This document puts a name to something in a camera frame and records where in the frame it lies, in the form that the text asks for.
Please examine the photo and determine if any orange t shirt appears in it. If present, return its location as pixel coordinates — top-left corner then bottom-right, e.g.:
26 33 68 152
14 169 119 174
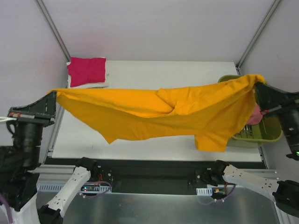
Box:
54 74 266 152

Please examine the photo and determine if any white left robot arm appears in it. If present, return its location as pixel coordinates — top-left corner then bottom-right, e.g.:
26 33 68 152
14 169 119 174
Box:
0 91 99 224

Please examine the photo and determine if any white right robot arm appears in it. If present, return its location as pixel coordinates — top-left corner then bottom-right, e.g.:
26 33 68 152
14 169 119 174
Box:
207 82 299 217

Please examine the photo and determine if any salmon pink t shirt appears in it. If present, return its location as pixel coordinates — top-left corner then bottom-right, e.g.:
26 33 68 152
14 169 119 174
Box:
246 104 263 125

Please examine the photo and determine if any olive green plastic basket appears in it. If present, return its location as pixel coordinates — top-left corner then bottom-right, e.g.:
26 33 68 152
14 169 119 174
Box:
217 74 284 148

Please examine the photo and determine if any folded magenta t shirt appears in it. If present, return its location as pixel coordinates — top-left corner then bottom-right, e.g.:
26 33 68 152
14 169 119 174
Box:
67 56 107 87

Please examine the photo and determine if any folded white t shirt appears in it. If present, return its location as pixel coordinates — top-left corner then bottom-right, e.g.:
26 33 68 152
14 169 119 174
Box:
66 57 110 89

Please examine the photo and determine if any right aluminium frame post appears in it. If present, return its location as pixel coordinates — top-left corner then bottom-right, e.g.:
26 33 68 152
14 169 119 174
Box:
235 0 282 72

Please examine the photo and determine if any aluminium frame post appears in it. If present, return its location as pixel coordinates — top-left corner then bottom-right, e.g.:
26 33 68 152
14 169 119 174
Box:
35 0 71 62
235 0 282 72

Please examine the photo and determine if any left white cable duct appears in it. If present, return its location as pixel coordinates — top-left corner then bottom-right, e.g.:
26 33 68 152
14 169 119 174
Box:
38 183 112 194

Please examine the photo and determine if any white cable duct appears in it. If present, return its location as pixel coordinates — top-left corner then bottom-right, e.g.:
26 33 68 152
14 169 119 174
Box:
38 183 112 194
196 187 213 196

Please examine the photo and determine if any left aluminium frame post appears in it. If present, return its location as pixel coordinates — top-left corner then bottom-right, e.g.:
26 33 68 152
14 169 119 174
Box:
35 0 71 62

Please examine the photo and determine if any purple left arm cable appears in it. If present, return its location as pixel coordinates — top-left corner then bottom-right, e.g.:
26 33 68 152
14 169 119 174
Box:
0 198 14 224

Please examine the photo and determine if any right white cable duct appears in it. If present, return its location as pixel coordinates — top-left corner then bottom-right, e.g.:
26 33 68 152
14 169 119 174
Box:
196 187 213 196

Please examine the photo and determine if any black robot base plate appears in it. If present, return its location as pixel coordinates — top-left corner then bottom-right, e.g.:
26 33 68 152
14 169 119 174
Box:
44 156 236 194

